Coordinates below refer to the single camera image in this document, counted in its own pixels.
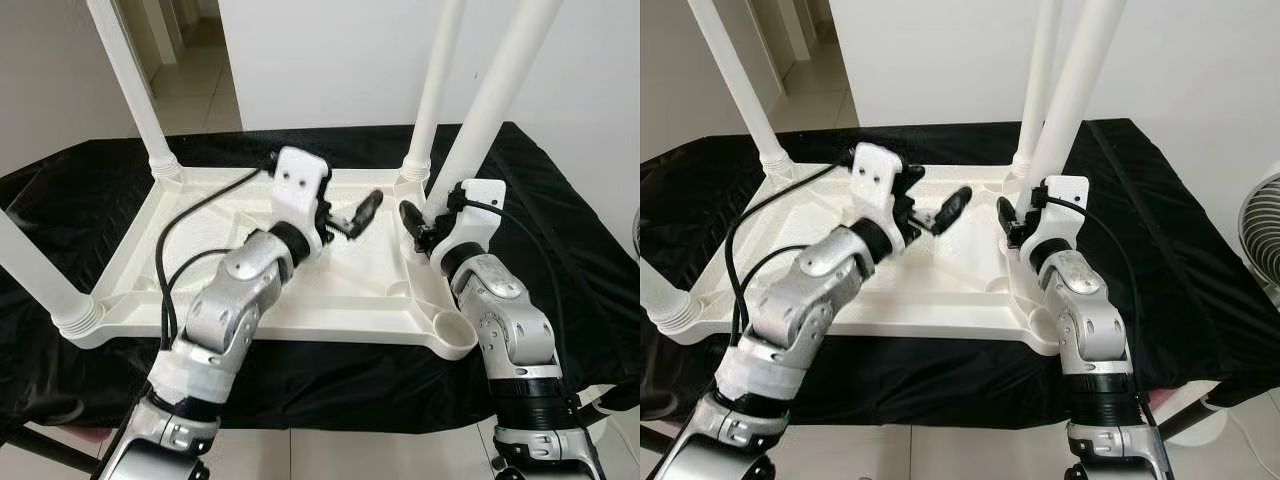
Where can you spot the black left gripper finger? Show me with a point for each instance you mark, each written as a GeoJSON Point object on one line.
{"type": "Point", "coordinates": [327, 186]}
{"type": "Point", "coordinates": [367, 206]}
{"type": "Point", "coordinates": [956, 201]}
{"type": "Point", "coordinates": [914, 174]}

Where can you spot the black table cloth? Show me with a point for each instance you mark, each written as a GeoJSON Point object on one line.
{"type": "Point", "coordinates": [1180, 280]}
{"type": "Point", "coordinates": [560, 280]}

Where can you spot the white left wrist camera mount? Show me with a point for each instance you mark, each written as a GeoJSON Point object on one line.
{"type": "Point", "coordinates": [300, 180]}
{"type": "Point", "coordinates": [878, 175]}

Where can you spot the black metal table leg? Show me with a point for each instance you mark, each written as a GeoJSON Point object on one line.
{"type": "Point", "coordinates": [50, 450]}

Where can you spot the white plastic table top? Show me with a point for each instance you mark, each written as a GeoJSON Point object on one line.
{"type": "Point", "coordinates": [350, 290]}
{"type": "Point", "coordinates": [950, 290]}

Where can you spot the cream door frame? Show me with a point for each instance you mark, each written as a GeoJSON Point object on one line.
{"type": "Point", "coordinates": [160, 40]}
{"type": "Point", "coordinates": [790, 35]}

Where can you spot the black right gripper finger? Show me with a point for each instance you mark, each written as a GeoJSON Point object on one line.
{"type": "Point", "coordinates": [1006, 212]}
{"type": "Point", "coordinates": [410, 216]}

